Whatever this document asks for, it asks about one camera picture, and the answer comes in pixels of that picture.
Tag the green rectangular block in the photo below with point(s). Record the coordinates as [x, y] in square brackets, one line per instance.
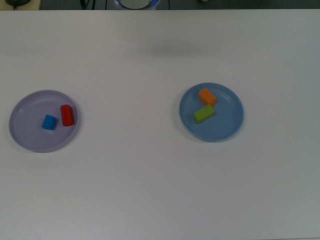
[203, 113]

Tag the orange rectangular block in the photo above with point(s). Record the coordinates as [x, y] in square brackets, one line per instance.
[207, 96]

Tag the red cylinder block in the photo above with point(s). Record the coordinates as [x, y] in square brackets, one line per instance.
[67, 115]

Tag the blue short block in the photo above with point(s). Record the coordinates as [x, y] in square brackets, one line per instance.
[49, 122]

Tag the blue plate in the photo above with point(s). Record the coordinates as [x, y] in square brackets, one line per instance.
[225, 125]

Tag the purple plate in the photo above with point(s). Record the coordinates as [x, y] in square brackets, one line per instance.
[30, 135]

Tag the beige wooden desk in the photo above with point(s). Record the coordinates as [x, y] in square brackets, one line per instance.
[35, 5]

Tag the black round device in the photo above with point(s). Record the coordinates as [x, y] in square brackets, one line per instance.
[17, 2]

